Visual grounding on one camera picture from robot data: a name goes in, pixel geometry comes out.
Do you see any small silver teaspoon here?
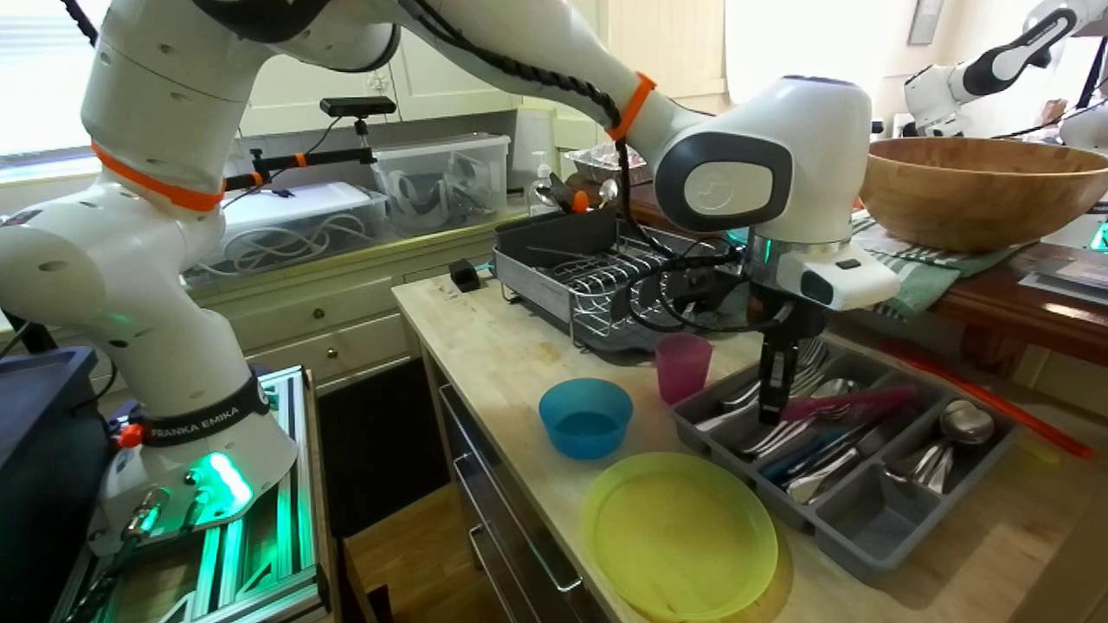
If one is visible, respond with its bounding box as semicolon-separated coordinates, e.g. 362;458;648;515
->
883;438;961;498
934;398;999;453

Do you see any grey steel dish rack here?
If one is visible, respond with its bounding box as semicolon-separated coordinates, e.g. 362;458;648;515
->
491;203;769;359

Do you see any silver metal drawer handle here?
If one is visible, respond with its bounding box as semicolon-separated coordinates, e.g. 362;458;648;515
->
451;453;588;599

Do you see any dark wooden side table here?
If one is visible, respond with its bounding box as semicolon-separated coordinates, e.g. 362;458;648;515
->
931;236;1108;373

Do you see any blue plastic bowl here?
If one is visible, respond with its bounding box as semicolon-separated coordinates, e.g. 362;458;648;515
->
537;376;636;462

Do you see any aluminium robot cart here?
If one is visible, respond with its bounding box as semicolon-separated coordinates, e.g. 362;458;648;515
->
48;364;341;623

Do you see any clear box with cables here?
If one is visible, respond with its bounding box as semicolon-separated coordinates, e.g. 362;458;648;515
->
185;179;400;289

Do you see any pink plastic spoon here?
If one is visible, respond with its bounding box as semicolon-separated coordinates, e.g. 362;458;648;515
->
785;383;925;422

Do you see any dark storage bin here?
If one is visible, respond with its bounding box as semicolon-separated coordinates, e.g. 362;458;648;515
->
0;341;122;623

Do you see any grey cutlery tray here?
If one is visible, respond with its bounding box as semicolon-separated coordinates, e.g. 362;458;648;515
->
670;327;1021;580

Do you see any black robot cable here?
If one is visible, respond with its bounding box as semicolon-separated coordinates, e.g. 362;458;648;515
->
598;107;773;340

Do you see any black camera on stand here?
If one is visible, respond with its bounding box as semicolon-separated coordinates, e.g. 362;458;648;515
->
223;93;401;193

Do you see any blue handled utensil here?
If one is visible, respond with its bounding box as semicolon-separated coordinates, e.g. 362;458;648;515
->
762;431;861;483

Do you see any wooden bowl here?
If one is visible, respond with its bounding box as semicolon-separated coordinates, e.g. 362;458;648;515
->
859;136;1108;259

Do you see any lime green plastic plate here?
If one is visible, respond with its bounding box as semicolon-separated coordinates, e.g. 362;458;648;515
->
580;448;785;623

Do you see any green striped cloth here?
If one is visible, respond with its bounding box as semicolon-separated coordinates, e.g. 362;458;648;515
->
848;215;1031;320

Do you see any pink plastic cup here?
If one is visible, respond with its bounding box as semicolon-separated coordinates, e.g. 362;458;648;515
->
650;333;718;409

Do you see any large silver spoon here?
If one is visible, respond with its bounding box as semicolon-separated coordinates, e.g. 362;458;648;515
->
782;447;866;509

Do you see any white drawer cabinet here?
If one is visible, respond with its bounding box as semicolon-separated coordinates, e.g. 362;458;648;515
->
187;211;549;398

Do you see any clear plastic storage box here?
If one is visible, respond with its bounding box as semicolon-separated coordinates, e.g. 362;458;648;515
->
373;136;518;230

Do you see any orange red strip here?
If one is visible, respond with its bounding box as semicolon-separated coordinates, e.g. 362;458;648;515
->
887;341;1098;467

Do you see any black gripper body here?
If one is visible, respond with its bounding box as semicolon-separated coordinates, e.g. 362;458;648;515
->
739;283;830;351

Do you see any silver fork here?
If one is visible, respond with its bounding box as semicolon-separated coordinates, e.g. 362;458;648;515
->
739;373;830;460

